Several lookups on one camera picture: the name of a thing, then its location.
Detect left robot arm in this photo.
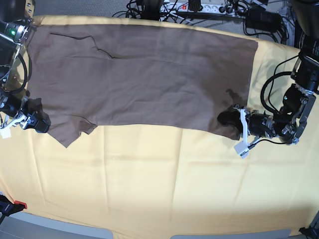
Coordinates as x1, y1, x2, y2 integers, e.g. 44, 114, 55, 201
217, 0, 319, 148

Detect yellow tablecloth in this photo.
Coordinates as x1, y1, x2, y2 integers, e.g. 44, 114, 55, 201
0, 15, 319, 236

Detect black red clamp left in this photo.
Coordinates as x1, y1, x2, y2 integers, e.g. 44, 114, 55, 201
0, 195, 27, 224

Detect black stand behind table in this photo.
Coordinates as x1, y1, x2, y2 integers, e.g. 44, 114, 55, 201
141, 0, 164, 21

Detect black power adapter box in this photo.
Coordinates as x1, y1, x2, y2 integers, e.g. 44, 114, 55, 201
245, 8, 282, 33

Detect black clamp right corner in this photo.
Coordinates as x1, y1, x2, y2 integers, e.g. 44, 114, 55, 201
299, 220, 319, 239

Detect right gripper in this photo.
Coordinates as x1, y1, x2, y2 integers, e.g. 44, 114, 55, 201
0, 94, 50, 133

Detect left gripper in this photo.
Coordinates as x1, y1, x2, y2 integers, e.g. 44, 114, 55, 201
217, 110, 276, 141

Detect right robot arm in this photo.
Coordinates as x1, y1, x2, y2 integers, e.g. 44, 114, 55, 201
0, 0, 50, 139

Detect brown T-shirt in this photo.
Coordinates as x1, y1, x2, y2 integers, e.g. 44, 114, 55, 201
27, 24, 258, 147

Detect white power strip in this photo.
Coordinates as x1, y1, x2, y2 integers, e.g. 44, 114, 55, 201
159, 0, 247, 19

